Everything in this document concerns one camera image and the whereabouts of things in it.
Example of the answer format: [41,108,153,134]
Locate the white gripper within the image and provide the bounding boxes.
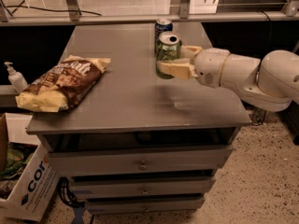
[157,46,230,88]

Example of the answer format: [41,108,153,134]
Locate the grey drawer cabinet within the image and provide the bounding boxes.
[27,24,249,207]

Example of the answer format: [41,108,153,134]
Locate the blue pepsi can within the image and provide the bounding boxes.
[154,18,173,52]

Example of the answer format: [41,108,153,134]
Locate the snack bags in box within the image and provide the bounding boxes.
[0,143,36,199]

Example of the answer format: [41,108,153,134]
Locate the white cardboard box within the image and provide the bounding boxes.
[0,113,59,221]

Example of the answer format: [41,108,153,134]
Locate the bottom grey drawer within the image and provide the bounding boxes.
[86,196,204,215]

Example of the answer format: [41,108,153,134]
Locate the grey drawer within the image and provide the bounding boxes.
[46,146,233,176]
[70,176,215,199]
[86,196,204,215]

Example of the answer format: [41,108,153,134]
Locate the brown yellow chip bag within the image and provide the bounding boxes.
[16,55,111,113]

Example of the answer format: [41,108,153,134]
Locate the white pump bottle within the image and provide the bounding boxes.
[4,62,28,93]

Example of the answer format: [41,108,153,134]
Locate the green soda can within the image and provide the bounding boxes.
[155,31,183,80]

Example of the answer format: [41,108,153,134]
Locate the black cables under cabinet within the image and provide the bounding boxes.
[56,177,85,209]

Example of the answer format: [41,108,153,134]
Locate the black cable on shelf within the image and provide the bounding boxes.
[0,0,102,17]

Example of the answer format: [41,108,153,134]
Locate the middle grey drawer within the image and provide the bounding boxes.
[70,176,215,199]

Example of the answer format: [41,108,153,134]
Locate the top grey drawer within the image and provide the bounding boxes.
[46,146,233,176]

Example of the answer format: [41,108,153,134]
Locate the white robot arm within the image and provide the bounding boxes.
[157,46,299,112]

